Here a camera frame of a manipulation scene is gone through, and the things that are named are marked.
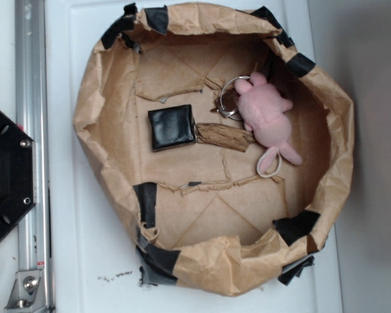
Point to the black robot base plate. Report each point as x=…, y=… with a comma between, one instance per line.
x=17, y=195

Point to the aluminium frame rail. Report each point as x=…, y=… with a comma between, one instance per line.
x=34, y=240

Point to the metal corner bracket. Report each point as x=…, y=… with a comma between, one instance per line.
x=28, y=293

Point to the brown wooden stick piece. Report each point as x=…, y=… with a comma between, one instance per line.
x=224, y=136

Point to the white elastic loop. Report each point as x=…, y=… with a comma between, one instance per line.
x=266, y=160

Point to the brown paper bag bin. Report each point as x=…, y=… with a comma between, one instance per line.
x=199, y=214

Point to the black box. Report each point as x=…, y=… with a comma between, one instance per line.
x=172, y=127

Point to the pink plush toy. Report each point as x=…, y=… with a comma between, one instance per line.
x=262, y=109

